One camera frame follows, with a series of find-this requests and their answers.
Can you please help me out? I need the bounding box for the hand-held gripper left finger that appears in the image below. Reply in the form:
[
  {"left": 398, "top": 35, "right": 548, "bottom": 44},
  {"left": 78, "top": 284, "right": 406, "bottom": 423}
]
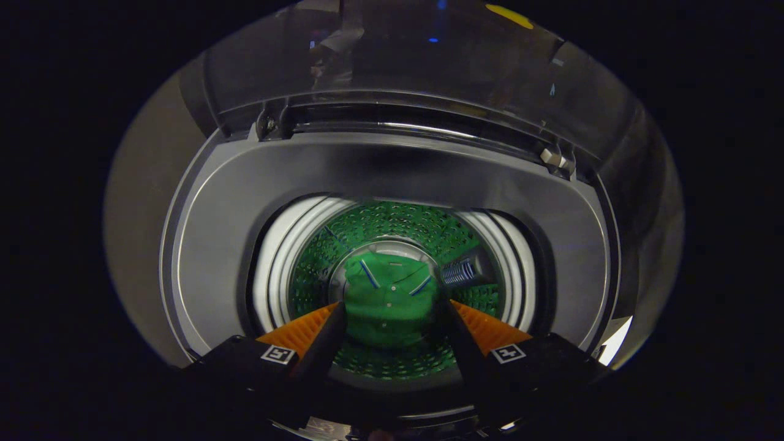
[{"left": 179, "top": 301, "right": 349, "bottom": 431}]

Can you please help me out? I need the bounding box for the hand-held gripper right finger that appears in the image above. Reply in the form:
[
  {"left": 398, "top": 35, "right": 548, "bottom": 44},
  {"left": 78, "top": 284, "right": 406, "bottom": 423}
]
[{"left": 437, "top": 299, "right": 608, "bottom": 431}]

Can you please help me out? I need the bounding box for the green polo shirt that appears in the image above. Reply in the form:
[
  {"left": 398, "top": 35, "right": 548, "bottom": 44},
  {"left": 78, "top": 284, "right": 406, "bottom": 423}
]
[{"left": 341, "top": 251, "right": 439, "bottom": 350}]

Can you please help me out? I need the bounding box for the grey washing machine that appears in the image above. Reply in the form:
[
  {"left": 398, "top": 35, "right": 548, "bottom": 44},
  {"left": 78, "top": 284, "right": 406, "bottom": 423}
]
[{"left": 159, "top": 92, "right": 623, "bottom": 432}]

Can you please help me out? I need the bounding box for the white panel with black squares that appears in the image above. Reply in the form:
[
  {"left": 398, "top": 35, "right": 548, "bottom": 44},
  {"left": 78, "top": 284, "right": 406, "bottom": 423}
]
[{"left": 597, "top": 315, "right": 633, "bottom": 367}]

